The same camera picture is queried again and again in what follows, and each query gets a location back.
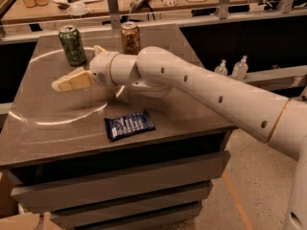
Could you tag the left sanitizer bottle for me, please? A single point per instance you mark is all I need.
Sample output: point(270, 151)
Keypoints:
point(221, 68)

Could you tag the blue snack packet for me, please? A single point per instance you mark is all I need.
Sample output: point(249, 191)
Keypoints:
point(128, 125)

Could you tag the cardboard box corner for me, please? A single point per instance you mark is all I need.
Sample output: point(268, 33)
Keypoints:
point(28, 221)

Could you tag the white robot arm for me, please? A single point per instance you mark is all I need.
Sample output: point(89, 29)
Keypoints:
point(272, 119)

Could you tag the white cup on saucer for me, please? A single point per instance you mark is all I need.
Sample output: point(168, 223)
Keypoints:
point(78, 9)

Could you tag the right sanitizer bottle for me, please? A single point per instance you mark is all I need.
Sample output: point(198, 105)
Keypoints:
point(240, 69)

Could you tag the metal bracket post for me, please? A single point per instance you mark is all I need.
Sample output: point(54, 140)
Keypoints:
point(114, 14)

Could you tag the orange soda can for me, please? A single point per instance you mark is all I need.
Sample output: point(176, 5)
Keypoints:
point(130, 36)

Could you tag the grey drawer cabinet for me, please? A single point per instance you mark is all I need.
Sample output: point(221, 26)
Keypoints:
point(55, 151)

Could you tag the sanitizer bottle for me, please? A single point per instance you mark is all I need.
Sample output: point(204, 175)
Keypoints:
point(221, 68)
point(240, 69)

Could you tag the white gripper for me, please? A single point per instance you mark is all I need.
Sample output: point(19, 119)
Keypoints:
point(100, 69)

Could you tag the metal rail frame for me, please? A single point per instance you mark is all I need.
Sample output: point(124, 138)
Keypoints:
point(222, 13)

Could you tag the green soda can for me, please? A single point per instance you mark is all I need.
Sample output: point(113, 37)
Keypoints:
point(72, 45)

